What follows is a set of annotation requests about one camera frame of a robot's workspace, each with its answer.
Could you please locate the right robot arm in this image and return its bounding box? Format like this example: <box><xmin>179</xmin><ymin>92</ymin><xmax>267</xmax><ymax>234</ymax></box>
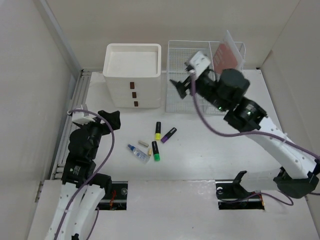
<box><xmin>170</xmin><ymin>68</ymin><xmax>320</xmax><ymax>199</ymax></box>

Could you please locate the aluminium rail frame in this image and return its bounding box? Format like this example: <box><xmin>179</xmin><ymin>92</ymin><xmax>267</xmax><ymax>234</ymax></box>
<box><xmin>48</xmin><ymin>70</ymin><xmax>92</xmax><ymax>180</ymax></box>

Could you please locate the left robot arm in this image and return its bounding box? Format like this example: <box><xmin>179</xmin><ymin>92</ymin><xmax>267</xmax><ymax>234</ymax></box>
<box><xmin>45</xmin><ymin>107</ymin><xmax>121</xmax><ymax>240</ymax></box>

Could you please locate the clear spray bottle blue cap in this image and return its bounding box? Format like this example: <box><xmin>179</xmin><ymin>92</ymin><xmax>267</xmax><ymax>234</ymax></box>
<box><xmin>127</xmin><ymin>144</ymin><xmax>150</xmax><ymax>164</ymax></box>

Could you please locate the clear mesh document pouch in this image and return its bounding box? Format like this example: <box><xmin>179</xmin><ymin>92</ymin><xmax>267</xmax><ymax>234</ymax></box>
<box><xmin>212</xmin><ymin>30</ymin><xmax>246</xmax><ymax>75</ymax></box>

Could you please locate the yellow highlighter marker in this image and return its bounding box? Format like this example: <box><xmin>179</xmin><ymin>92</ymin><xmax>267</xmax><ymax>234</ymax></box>
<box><xmin>154</xmin><ymin>121</ymin><xmax>162</xmax><ymax>141</ymax></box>

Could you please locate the grey eraser stick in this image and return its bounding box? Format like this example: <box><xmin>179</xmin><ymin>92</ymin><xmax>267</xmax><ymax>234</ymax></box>
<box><xmin>138</xmin><ymin>140</ymin><xmax>149</xmax><ymax>148</ymax></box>

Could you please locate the purple highlighter marker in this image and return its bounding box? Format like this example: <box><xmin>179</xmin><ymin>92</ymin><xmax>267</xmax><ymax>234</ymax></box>
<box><xmin>160</xmin><ymin>127</ymin><xmax>177</xmax><ymax>144</ymax></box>

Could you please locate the green highlighter marker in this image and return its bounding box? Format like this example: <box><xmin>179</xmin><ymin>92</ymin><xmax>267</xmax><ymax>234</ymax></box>
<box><xmin>151</xmin><ymin>141</ymin><xmax>161</xmax><ymax>162</ymax></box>

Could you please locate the white wire mesh file rack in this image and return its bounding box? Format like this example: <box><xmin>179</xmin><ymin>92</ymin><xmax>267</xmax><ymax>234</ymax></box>
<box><xmin>165</xmin><ymin>40</ymin><xmax>246</xmax><ymax>116</ymax></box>

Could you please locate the white drawer organizer body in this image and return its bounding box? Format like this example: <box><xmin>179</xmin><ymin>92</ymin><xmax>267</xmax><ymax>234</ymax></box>
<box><xmin>102</xmin><ymin>43</ymin><xmax>162</xmax><ymax>109</ymax></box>

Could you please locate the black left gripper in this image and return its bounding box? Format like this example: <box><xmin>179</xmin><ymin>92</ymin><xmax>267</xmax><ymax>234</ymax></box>
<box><xmin>77</xmin><ymin>110</ymin><xmax>120</xmax><ymax>159</ymax></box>

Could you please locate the white top drawer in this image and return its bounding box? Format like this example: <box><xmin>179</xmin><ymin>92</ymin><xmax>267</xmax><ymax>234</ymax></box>
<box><xmin>104</xmin><ymin>76</ymin><xmax>161</xmax><ymax>91</ymax></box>

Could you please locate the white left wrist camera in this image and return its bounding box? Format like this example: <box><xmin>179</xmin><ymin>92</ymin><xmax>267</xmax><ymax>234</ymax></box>
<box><xmin>67</xmin><ymin>110</ymin><xmax>95</xmax><ymax>126</ymax></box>

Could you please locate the white drawer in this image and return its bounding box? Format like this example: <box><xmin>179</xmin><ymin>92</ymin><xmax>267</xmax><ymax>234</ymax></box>
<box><xmin>104</xmin><ymin>76</ymin><xmax>161</xmax><ymax>91</ymax></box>
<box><xmin>110</xmin><ymin>90</ymin><xmax>161</xmax><ymax>100</ymax></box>

